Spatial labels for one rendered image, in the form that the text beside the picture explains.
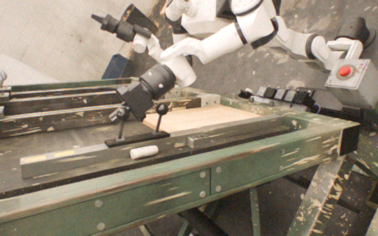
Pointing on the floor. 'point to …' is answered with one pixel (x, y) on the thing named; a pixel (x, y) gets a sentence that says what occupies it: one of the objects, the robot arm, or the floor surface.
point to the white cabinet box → (21, 72)
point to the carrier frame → (322, 195)
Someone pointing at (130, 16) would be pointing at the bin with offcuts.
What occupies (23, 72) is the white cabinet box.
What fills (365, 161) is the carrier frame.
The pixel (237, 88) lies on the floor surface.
